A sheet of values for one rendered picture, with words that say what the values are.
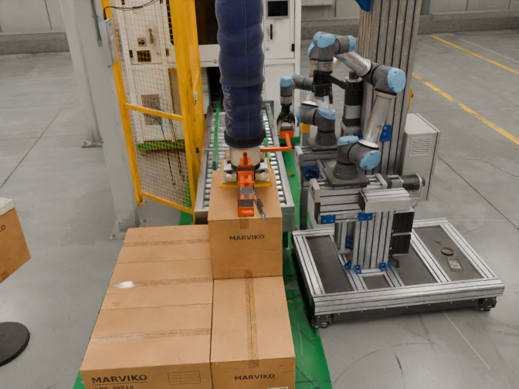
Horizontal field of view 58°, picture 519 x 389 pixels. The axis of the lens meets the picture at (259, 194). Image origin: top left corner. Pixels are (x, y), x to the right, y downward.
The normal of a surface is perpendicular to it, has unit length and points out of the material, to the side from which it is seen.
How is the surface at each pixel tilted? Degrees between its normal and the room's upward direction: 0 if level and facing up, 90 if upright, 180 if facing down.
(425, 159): 90
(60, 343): 0
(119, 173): 90
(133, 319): 0
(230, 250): 90
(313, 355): 0
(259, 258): 90
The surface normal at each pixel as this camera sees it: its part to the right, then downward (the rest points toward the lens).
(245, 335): -0.03, -0.88
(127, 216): 0.06, 0.48
